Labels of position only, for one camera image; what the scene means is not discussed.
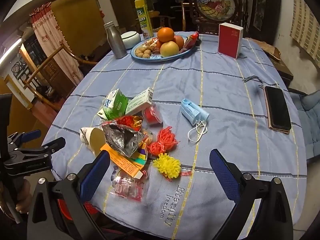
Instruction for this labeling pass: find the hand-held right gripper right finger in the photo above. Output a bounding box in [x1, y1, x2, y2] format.
[209, 149, 294, 240]

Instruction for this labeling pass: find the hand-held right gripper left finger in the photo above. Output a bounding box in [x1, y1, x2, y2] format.
[26, 150, 110, 240]

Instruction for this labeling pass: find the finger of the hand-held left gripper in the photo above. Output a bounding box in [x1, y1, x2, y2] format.
[7, 129, 42, 152]
[4, 137, 66, 172]

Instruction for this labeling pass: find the orange paper box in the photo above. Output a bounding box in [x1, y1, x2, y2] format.
[100, 142, 147, 178]

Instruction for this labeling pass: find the clear red candy wrapper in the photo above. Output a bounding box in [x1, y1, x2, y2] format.
[110, 175, 147, 203]

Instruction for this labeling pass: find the blue face mask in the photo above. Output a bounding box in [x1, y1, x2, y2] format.
[180, 98, 210, 144]

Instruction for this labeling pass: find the green white milk carton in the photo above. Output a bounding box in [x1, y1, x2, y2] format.
[97, 89, 129, 120]

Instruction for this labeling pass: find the red jelly cup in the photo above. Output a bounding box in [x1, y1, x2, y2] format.
[144, 105, 163, 125]

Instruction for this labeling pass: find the person's left hand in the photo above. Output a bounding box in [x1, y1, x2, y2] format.
[0, 180, 32, 220]

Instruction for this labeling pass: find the crumpled white paper cup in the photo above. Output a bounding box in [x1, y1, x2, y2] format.
[79, 127, 107, 155]

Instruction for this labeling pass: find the silver foil snack bag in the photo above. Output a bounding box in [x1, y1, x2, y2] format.
[101, 116, 148, 158]

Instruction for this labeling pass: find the yellow purple wrapper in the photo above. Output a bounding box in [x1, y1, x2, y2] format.
[135, 142, 148, 163]

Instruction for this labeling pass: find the yellow pompom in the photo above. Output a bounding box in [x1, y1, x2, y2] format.
[152, 152, 193, 180]

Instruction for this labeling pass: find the wooden chair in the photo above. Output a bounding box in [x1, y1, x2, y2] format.
[24, 45, 98, 110]

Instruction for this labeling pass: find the black smartphone in brown case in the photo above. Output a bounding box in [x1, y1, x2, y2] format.
[264, 85, 292, 134]

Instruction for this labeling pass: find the blue striped tablecloth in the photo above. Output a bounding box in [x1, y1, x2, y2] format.
[41, 31, 308, 240]

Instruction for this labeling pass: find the white green medicine box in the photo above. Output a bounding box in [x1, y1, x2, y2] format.
[125, 87, 154, 115]

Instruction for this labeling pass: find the floral curtain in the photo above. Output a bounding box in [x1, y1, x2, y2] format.
[29, 2, 84, 87]

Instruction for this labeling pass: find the blue seat cushion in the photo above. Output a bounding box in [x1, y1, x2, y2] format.
[289, 90, 320, 160]

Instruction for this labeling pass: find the dark wooden side table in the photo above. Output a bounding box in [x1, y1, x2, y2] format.
[246, 37, 294, 87]

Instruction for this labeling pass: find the silver metal bottle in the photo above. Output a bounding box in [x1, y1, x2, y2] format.
[104, 22, 127, 59]

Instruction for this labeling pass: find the blue oval plate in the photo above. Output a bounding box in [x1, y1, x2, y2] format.
[131, 35, 200, 62]

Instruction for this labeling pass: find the pile of walnuts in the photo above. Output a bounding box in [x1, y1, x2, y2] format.
[135, 45, 153, 58]

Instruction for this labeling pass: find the red box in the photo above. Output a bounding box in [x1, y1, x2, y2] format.
[218, 22, 243, 60]

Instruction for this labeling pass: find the yellow apple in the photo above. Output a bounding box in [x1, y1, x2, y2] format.
[160, 41, 180, 58]

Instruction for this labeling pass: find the red snack packet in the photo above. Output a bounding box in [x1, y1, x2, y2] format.
[179, 31, 200, 54]

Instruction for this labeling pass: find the white ceramic jar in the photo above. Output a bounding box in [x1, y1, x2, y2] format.
[121, 31, 141, 50]

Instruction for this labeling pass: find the small orange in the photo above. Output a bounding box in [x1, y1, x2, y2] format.
[174, 35, 185, 49]

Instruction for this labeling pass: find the pile of wrapped candies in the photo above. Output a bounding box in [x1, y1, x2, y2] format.
[144, 37, 161, 48]

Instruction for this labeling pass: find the large orange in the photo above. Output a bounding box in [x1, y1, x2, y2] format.
[157, 27, 175, 43]

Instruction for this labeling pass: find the light wooden armchair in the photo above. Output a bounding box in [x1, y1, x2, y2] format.
[152, 1, 198, 32]

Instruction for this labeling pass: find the yellow canister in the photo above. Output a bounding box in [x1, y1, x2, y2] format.
[134, 0, 154, 38]

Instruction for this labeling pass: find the orange plastic string bundle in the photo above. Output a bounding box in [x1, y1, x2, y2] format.
[146, 126, 178, 155]

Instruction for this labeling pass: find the beige patterned wall cloth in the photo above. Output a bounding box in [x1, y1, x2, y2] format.
[289, 0, 320, 68]

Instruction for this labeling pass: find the framed wall painting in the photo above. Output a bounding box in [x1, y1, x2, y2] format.
[250, 0, 283, 45]

